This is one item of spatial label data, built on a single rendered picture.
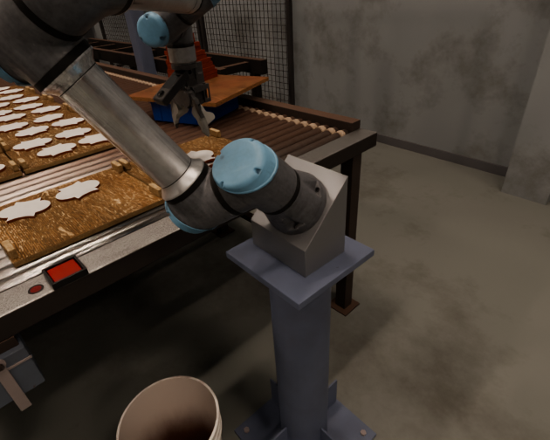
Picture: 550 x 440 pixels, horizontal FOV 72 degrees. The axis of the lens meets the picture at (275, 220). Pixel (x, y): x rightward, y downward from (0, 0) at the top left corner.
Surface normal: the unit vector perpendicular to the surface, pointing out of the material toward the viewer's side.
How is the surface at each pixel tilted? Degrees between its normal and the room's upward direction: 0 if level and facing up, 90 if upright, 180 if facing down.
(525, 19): 90
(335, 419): 0
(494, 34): 90
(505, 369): 0
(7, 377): 90
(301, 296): 0
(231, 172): 39
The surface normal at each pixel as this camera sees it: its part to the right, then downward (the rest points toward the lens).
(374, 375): -0.06, -0.84
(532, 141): -0.74, 0.40
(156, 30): -0.21, 0.54
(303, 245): -0.56, -0.33
